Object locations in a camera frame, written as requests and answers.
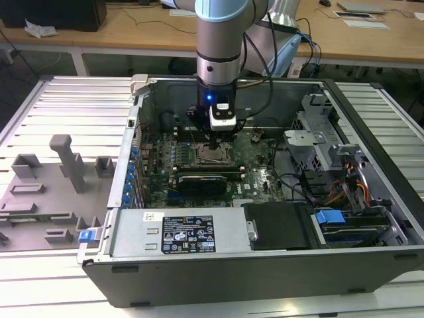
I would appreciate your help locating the black case fan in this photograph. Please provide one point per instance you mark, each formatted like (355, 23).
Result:
(169, 122)

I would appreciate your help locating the hard disk in blue carrier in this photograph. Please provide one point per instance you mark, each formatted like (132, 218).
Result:
(331, 218)

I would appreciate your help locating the grey power supply unit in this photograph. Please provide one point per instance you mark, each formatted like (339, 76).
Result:
(132, 232)

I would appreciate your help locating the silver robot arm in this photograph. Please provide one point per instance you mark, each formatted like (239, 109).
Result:
(218, 43)

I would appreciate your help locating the wooden desk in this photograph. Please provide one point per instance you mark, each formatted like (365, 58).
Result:
(132, 36)

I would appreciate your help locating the blue case latch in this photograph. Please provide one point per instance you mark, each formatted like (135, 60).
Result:
(86, 236)

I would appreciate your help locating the CPU socket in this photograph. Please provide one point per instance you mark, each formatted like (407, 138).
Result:
(212, 154)

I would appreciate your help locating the green RAM stick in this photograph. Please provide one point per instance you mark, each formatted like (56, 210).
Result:
(26, 218)

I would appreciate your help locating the grey laptop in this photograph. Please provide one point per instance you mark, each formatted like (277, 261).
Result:
(361, 7)

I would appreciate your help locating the crumpled white tissue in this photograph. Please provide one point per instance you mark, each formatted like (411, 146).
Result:
(39, 29)

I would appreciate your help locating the open PC case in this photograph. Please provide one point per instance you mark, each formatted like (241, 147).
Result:
(232, 278)

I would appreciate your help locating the metal drive cage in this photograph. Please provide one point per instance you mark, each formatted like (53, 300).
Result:
(314, 142)

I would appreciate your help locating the green motherboard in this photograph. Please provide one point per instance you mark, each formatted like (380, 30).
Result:
(258, 185)

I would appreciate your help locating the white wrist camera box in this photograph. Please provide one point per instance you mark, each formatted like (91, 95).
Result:
(223, 117)

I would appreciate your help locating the black computer mouse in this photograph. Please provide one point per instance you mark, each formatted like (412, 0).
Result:
(325, 2)

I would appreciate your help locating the black graphics card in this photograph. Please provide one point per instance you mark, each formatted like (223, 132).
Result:
(202, 185)

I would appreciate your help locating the grey parts rack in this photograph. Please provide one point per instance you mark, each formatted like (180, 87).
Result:
(66, 198)

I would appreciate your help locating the black computer box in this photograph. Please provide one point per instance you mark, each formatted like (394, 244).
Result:
(49, 13)

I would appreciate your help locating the pale blue teach pendant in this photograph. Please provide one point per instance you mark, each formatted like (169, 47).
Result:
(285, 56)

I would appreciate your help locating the thin metal locking lever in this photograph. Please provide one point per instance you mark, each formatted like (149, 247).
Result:
(215, 160)

